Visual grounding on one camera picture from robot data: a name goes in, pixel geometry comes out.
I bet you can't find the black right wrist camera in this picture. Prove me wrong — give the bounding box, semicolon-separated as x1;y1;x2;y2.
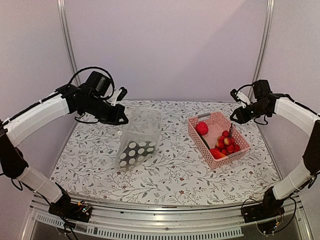
230;89;251;108

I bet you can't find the red chili pepper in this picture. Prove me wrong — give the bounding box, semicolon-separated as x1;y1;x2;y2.
209;148;226;160

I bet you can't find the right aluminium frame post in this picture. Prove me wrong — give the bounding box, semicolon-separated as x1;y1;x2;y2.
251;0;276;85

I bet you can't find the floral table cloth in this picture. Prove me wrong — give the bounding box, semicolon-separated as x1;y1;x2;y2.
50;100;280;205

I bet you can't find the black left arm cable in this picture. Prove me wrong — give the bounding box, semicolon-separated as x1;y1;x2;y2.
69;66;116;101

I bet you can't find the pink plastic basket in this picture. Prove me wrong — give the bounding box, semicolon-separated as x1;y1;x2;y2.
188;111;250;169

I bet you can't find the aluminium front rail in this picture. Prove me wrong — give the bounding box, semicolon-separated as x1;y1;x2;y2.
19;194;316;240

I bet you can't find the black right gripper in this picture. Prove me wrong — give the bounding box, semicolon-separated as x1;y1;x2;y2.
230;101;270;124

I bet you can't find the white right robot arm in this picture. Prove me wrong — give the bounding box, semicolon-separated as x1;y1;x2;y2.
230;79;320;218

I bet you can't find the red wrinkled apple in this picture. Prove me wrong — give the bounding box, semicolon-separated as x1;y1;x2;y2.
195;121;209;136

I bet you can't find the red cherry bunch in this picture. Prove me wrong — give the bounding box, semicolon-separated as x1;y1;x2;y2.
215;124;241;156

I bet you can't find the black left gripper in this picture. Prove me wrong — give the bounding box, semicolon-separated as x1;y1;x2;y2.
81;94;129;126

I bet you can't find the clear zip top bag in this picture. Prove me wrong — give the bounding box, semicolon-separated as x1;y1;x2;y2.
115;107;163;172

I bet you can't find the dark purple eggplant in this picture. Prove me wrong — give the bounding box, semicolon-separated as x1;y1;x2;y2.
119;141;156;170

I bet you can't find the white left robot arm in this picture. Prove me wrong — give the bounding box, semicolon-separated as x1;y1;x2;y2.
0;67;129;217

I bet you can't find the aluminium frame post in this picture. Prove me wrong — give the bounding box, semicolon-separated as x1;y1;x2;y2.
251;0;276;85
56;0;78;74

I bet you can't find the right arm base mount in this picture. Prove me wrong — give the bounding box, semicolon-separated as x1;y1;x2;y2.
240;198;285;235

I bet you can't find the left aluminium frame post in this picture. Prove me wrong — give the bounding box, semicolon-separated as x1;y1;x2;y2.
56;0;78;74

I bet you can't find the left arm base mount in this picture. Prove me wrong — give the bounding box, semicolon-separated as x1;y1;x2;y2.
48;199;93;223

